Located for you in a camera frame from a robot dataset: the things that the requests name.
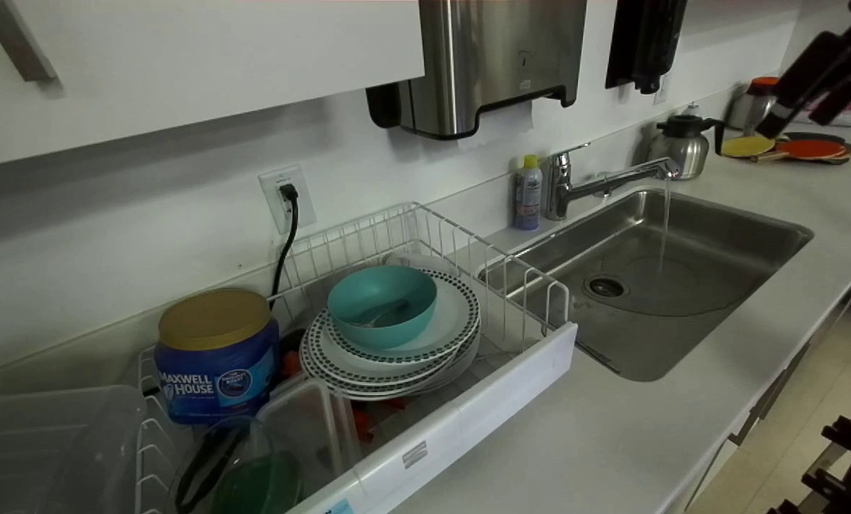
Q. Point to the blue coffee can yellow lid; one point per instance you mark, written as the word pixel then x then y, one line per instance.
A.
pixel 215 366

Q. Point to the dish soap bottle yellow cap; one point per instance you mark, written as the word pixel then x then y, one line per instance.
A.
pixel 529 194

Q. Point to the chrome sink tap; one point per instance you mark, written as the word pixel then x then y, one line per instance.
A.
pixel 599 183

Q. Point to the yellow sponge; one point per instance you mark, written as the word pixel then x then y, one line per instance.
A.
pixel 746 146

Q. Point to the black wall dispenser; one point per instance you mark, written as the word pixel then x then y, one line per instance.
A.
pixel 645 44

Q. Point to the black metal stand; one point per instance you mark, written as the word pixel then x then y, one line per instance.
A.
pixel 849 467

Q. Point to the green plastic lid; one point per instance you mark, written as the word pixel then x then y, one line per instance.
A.
pixel 255 487

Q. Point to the sink drain strainer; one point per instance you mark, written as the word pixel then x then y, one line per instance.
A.
pixel 606 286

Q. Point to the large clear plastic container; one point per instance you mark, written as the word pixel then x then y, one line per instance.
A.
pixel 42 447

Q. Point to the orange plate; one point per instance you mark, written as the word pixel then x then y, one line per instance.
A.
pixel 815 149

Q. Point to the white wall cabinet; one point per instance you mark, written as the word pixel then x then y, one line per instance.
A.
pixel 207 57

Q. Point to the steel carafe black lid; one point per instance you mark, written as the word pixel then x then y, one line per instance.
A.
pixel 682 146

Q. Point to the steel carafe orange lid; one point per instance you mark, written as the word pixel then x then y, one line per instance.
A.
pixel 751 104

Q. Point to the small clear plastic container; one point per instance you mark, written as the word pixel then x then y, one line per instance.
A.
pixel 312 430

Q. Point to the stainless steel sink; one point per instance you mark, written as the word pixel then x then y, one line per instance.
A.
pixel 699 286

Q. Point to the teal bowl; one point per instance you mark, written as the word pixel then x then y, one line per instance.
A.
pixel 384 310

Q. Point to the white wall power outlet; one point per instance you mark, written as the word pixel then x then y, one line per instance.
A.
pixel 274 204

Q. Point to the stainless paper towel dispenser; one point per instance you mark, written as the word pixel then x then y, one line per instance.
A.
pixel 491 57

